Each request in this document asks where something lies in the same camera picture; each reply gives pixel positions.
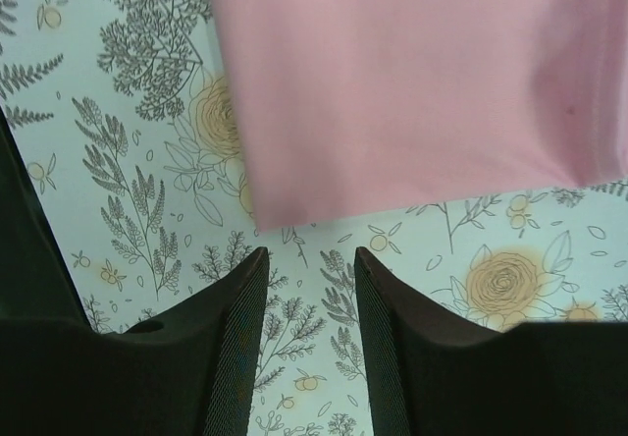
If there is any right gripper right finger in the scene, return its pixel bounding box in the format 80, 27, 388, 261
354, 247, 627, 435

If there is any floral patterned table mat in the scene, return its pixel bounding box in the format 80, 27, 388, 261
1, 0, 627, 435

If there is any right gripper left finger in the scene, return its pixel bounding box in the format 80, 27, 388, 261
1, 127, 270, 435

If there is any pink t-shirt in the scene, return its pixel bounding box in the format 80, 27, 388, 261
211, 0, 627, 231

